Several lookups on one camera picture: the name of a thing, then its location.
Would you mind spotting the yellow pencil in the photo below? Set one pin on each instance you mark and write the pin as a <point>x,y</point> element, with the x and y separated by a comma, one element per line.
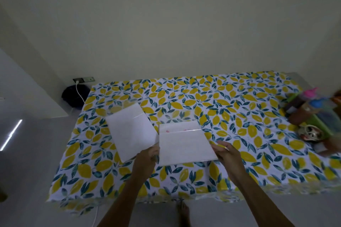
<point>222,146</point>

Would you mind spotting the brown bottle pink cap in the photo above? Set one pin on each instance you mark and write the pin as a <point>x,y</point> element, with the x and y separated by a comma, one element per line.
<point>301,100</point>

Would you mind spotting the brown bottle blue cap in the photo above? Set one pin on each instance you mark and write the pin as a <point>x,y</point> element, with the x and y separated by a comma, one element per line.
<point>306,111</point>

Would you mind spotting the dark blue bag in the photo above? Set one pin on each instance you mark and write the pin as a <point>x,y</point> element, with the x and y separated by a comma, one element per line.
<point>75,96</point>

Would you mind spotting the white paper sheet pink marks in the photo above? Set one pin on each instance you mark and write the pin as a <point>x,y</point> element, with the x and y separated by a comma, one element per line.
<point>183,144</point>

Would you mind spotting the green plastic basket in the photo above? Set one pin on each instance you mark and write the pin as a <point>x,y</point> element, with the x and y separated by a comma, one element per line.
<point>321,124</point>

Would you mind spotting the person's left forearm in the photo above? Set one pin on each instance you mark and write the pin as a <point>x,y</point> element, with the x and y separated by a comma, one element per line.
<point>121,204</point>

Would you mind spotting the person's right fingers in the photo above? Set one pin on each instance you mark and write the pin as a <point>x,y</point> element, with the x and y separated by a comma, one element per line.
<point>219,149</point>

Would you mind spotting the wall power socket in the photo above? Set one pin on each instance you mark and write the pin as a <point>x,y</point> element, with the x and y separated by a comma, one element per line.
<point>84,79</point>

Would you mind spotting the person's right forearm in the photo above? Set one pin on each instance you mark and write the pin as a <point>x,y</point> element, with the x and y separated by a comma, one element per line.
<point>262,203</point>

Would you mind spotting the person's right hand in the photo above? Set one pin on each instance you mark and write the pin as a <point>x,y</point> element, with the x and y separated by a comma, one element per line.
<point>231,161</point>

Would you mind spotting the person's left fingers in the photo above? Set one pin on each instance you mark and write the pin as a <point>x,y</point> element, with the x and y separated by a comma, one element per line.
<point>154,152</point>

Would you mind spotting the lemon print tablecloth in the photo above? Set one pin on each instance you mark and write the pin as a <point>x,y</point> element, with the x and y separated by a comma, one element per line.
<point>234,117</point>

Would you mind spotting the person's left hand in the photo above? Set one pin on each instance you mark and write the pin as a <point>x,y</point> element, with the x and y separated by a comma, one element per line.
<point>143,163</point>

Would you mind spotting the person's foot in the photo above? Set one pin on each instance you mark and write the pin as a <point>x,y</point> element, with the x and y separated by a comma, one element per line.
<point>183,213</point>

